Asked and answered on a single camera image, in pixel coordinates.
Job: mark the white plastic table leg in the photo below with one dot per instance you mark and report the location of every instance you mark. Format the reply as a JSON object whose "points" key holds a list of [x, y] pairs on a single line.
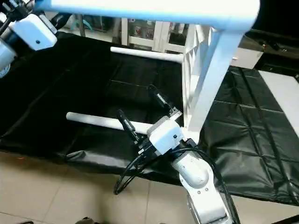
{"points": [[140, 11], [145, 53], [98, 122]]}

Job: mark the white plastic children's table top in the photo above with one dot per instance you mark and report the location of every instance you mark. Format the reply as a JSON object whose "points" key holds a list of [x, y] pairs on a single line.
{"points": [[210, 70]]}

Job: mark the black plastic work mat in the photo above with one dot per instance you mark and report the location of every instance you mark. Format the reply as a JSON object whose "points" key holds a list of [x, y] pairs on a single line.
{"points": [[70, 84]]}

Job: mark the white glass door cabinet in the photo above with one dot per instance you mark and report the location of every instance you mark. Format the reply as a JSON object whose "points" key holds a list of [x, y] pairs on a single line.
{"points": [[140, 35]]}

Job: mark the white low drawer unit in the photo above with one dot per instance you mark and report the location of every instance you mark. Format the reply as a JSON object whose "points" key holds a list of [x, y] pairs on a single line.
{"points": [[247, 53]]}

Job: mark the white side table board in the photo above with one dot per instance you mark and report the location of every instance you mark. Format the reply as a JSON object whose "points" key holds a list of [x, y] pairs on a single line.
{"points": [[282, 93]]}

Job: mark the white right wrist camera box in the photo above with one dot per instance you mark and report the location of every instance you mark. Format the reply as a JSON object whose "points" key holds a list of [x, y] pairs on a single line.
{"points": [[166, 134]]}

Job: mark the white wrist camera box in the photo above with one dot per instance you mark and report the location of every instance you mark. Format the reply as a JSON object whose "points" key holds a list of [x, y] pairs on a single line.
{"points": [[166, 134], [35, 30]]}

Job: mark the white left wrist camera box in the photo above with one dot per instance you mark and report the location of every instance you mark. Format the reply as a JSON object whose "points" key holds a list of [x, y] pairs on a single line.
{"points": [[35, 30]]}

